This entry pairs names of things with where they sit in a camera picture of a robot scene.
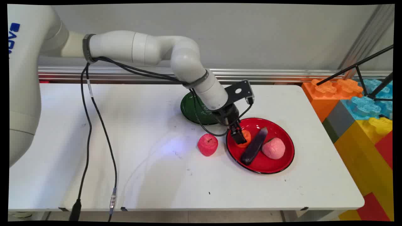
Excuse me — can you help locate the grey giant building block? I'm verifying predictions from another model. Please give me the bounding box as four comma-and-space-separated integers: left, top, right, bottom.
328, 100, 357, 139

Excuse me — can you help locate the red toy apple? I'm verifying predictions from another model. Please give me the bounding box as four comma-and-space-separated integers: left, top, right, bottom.
197, 133, 219, 157

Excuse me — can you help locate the dark green giant building block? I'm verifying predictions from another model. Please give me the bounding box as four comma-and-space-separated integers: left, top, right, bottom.
322, 118, 340, 143

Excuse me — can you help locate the thin black cable with connector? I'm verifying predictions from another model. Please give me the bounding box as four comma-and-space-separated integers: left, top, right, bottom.
85, 56, 255, 222

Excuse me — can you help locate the red plate with black rim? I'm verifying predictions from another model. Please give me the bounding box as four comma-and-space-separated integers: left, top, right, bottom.
226, 117, 295, 175

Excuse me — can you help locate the thick black cable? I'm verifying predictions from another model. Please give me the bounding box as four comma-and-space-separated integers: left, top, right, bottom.
68, 56, 230, 222

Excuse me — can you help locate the light blue giant building block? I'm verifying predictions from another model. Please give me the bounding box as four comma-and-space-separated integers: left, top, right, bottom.
341, 78, 394, 121

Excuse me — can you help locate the dark purple toy eggplant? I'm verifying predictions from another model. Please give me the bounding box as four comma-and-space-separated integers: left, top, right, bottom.
240, 127, 268, 166

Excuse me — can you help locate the orange toy tangerine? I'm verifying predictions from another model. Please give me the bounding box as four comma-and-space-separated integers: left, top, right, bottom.
236, 129, 252, 148

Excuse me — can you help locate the orange giant building block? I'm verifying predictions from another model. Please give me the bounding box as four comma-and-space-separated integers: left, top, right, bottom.
301, 78, 364, 123

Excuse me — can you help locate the dark green plate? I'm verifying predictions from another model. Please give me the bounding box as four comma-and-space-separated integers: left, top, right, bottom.
180, 91, 220, 126

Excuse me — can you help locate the horizontal aluminium rail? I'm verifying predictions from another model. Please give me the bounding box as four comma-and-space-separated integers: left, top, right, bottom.
38, 66, 393, 84

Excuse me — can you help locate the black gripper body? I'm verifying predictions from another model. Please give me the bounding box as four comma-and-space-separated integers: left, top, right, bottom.
211, 103, 241, 127

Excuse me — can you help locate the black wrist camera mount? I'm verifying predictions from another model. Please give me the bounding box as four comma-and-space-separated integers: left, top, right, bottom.
224, 80, 255, 105

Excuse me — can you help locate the slanted aluminium profile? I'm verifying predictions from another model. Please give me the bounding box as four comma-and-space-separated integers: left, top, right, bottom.
339, 5, 394, 71

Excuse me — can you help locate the red giant building block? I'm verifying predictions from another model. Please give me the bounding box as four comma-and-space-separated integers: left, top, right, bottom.
374, 131, 394, 170

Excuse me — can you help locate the pink toy peach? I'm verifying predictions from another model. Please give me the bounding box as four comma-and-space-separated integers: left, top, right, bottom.
262, 137, 286, 160

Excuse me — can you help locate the grey cable strap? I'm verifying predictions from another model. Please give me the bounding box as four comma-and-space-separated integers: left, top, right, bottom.
183, 70, 209, 89
82, 34, 97, 63

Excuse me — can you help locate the black tripod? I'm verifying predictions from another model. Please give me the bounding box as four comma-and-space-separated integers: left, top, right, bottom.
316, 44, 394, 102

